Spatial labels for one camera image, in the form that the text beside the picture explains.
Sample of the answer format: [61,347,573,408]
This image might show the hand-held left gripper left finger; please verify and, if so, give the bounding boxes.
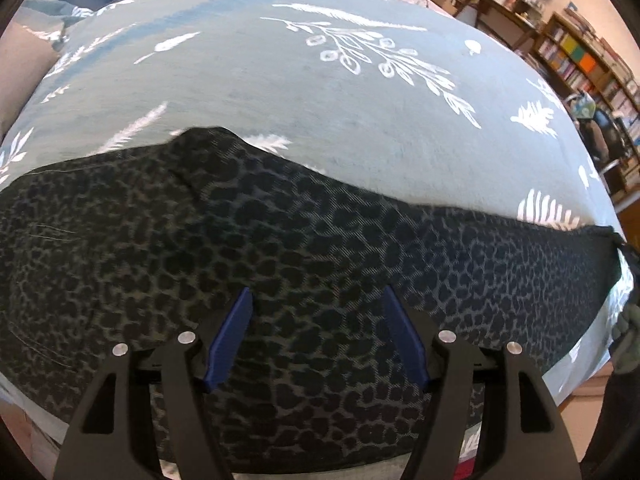
[52,287,256,480]

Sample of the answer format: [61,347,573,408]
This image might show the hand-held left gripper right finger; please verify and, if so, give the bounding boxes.
[382,285,583,480]

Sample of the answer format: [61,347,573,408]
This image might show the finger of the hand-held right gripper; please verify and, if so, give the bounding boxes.
[597,225,632,267]

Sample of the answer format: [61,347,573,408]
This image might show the dark leopard print pants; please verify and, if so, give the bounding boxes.
[0,127,626,476]

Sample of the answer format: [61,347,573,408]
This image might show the person's right forearm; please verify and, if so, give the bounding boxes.
[591,365,640,480]

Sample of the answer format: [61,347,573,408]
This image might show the person's right hand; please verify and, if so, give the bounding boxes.
[611,305,640,377]

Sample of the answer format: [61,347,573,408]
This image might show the chair with bags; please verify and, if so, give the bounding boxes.
[565,90,640,181]

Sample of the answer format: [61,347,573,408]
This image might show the wooden bookshelf with books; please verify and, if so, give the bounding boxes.
[527,2,640,203]

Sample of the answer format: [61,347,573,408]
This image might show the grey-green leaf print blanket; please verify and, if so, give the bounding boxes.
[0,0,632,480]

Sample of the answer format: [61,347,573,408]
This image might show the wooden desk with shelves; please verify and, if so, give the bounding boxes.
[447,0,558,56]

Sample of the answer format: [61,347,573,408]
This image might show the tan cushion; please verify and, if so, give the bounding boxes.
[0,22,57,133]

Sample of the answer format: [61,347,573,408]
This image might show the leaf print pillow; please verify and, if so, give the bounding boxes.
[15,0,96,51]

